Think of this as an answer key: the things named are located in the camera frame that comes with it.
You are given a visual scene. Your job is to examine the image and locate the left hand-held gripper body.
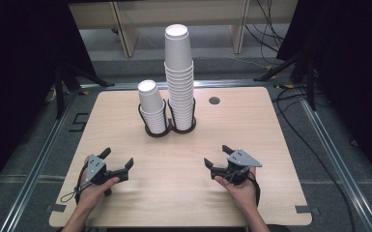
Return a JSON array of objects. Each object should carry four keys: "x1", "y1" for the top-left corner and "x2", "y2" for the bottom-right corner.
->
[{"x1": 84, "y1": 154, "x2": 121, "y2": 197}]

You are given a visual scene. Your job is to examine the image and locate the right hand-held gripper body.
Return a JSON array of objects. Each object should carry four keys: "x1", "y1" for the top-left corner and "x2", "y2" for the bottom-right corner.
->
[{"x1": 217, "y1": 148, "x2": 263, "y2": 187}]

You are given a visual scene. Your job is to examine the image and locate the dark wire cup holder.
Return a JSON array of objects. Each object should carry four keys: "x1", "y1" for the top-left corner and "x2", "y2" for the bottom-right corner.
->
[{"x1": 137, "y1": 98, "x2": 198, "y2": 139}]

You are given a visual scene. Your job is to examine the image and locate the tall stack of white cups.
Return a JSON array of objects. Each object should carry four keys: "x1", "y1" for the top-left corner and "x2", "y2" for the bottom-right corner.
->
[{"x1": 163, "y1": 23, "x2": 195, "y2": 131}]

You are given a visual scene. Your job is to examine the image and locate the person's left hand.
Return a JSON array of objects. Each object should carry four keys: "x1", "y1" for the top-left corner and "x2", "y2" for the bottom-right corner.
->
[{"x1": 76, "y1": 156, "x2": 121, "y2": 215}]

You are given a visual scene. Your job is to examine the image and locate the person's right hand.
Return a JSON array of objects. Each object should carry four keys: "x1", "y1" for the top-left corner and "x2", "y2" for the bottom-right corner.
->
[{"x1": 214, "y1": 165, "x2": 261, "y2": 217}]

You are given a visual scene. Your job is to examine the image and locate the grey tape strip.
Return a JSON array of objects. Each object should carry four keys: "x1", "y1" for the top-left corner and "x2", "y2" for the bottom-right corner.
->
[
  {"x1": 50, "y1": 203, "x2": 68, "y2": 214},
  {"x1": 294, "y1": 204, "x2": 313, "y2": 215}
]

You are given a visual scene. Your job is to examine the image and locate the short stack of white cups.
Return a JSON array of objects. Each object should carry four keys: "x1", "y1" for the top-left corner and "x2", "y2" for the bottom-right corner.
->
[{"x1": 136, "y1": 79, "x2": 169, "y2": 135}]

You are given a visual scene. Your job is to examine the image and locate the black tripod stand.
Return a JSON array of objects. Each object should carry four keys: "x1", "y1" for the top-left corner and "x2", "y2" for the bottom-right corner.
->
[
  {"x1": 52, "y1": 60, "x2": 116, "y2": 120},
  {"x1": 253, "y1": 44, "x2": 319, "y2": 112}
]

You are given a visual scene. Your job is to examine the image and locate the black curtain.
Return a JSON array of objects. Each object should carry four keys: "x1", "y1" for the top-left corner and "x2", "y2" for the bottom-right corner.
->
[
  {"x1": 275, "y1": 0, "x2": 372, "y2": 189},
  {"x1": 0, "y1": 0, "x2": 99, "y2": 202}
]

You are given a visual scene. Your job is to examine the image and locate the light wooden bench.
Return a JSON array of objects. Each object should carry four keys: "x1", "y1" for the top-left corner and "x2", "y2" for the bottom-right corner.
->
[{"x1": 68, "y1": 0, "x2": 300, "y2": 59}]

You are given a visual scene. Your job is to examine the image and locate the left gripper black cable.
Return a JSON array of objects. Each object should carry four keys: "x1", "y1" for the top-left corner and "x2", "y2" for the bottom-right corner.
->
[{"x1": 59, "y1": 159, "x2": 91, "y2": 205}]

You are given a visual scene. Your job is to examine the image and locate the metal floor rail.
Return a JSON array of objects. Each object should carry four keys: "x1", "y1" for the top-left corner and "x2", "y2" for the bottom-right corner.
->
[
  {"x1": 79, "y1": 78, "x2": 292, "y2": 92},
  {"x1": 0, "y1": 87, "x2": 82, "y2": 232},
  {"x1": 297, "y1": 91, "x2": 372, "y2": 232}
]

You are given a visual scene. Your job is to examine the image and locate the long black floor cable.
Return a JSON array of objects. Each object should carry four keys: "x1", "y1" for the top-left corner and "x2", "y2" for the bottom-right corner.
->
[{"x1": 272, "y1": 84, "x2": 358, "y2": 232}]

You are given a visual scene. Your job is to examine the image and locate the bundle of black cables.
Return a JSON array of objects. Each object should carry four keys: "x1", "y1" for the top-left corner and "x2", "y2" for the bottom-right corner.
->
[{"x1": 243, "y1": 0, "x2": 286, "y2": 54}]

